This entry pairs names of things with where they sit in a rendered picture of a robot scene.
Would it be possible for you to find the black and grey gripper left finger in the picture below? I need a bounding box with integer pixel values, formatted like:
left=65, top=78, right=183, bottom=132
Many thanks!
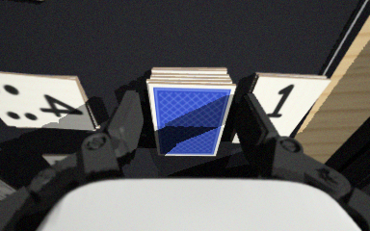
left=0, top=90, right=144, bottom=231

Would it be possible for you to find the black card cloth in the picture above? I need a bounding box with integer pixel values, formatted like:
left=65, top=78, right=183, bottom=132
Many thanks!
left=0, top=0, right=360, bottom=189

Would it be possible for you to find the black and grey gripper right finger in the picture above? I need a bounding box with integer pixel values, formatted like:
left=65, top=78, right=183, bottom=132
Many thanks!
left=233, top=93, right=370, bottom=231

